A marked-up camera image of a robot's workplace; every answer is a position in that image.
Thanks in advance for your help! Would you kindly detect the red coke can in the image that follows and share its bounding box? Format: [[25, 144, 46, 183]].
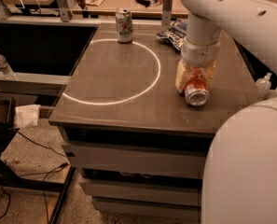
[[184, 69, 209, 106]]

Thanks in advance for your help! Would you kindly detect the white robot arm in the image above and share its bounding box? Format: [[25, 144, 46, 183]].
[[181, 0, 277, 224]]

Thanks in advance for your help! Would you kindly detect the grey drawer cabinet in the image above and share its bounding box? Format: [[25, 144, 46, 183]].
[[49, 24, 260, 222]]

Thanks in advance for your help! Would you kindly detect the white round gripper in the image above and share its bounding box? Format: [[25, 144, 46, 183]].
[[175, 38, 220, 93]]

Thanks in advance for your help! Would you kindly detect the green white soda can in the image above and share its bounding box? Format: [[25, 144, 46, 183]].
[[116, 8, 132, 43]]

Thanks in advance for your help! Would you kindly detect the black floor cable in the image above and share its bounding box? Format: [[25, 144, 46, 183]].
[[0, 129, 71, 224]]

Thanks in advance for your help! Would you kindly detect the paper card on desk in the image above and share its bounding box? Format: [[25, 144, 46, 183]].
[[85, 0, 105, 7]]

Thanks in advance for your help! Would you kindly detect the clear plastic water bottle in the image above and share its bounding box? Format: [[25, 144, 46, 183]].
[[0, 54, 16, 80]]

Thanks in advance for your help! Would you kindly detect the clear bottle right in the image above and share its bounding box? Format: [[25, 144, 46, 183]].
[[256, 73, 271, 97]]

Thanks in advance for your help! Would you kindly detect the black headband on desk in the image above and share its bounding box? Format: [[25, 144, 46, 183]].
[[135, 0, 150, 7]]

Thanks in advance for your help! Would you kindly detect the blue chip bag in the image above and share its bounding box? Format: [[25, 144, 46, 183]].
[[156, 20, 187, 51]]

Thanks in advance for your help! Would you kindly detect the white crumpled cloth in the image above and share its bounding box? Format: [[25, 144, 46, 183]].
[[13, 105, 40, 128]]

